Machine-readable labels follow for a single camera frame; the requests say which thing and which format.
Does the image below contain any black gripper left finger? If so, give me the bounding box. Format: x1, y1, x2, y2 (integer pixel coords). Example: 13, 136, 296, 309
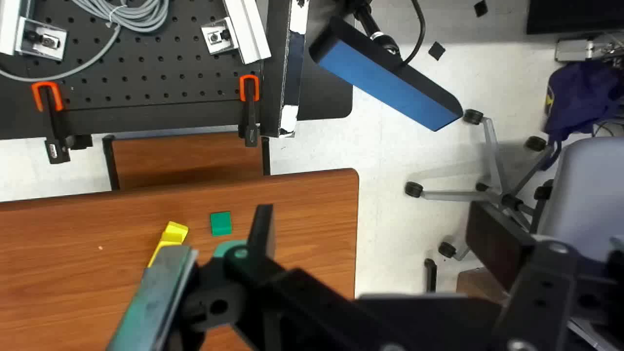
105, 202, 391, 351

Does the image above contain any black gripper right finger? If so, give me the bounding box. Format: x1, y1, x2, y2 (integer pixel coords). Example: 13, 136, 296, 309
497, 233, 624, 351

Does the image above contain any green block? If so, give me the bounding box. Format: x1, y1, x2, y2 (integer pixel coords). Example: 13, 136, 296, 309
208, 210, 235, 237

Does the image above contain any yellow block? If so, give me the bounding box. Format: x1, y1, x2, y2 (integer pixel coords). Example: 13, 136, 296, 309
146, 239, 181, 268
159, 220, 191, 247

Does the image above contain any dark brown wooden box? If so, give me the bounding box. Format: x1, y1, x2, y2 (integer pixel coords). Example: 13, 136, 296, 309
464, 198, 540, 292

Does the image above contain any gray office chair seat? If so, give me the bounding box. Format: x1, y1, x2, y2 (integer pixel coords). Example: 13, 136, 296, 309
534, 134, 624, 263

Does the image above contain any office chair wheel base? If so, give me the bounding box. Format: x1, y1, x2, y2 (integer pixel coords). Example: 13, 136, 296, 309
401, 107, 561, 296

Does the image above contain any dark blue bag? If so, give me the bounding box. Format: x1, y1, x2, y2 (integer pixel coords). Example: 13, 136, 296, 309
542, 60, 624, 142

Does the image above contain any orange and black clamp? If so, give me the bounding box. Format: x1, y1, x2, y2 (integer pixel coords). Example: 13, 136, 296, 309
29, 79, 93, 165
235, 71, 263, 147

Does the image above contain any black perforated board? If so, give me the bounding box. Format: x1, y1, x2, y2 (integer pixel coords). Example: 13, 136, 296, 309
0, 0, 288, 140

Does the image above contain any silver metal box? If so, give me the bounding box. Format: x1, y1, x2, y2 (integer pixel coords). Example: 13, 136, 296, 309
553, 32, 616, 64

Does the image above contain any black flat panel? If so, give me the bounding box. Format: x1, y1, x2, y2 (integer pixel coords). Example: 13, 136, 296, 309
261, 0, 356, 140

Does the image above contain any blue and black bar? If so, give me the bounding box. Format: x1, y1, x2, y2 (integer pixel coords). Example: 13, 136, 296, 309
306, 17, 466, 134

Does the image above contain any black cabinet edge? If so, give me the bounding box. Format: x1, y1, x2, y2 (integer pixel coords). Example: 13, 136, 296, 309
524, 0, 624, 36

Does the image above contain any silver corner bracket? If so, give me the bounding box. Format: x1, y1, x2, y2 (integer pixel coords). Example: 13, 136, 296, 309
13, 15, 70, 64
198, 17, 239, 56

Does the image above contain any aluminium extrusion rail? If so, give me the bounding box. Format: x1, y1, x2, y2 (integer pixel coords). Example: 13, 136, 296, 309
0, 0, 31, 58
222, 0, 272, 66

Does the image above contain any gray coiled cable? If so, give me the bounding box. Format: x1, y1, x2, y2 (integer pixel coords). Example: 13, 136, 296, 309
0, 0, 171, 83

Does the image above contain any black cable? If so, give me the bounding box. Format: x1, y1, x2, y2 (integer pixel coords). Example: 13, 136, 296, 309
399, 0, 428, 66

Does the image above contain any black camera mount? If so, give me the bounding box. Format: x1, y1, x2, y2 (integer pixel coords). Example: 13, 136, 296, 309
341, 0, 401, 62

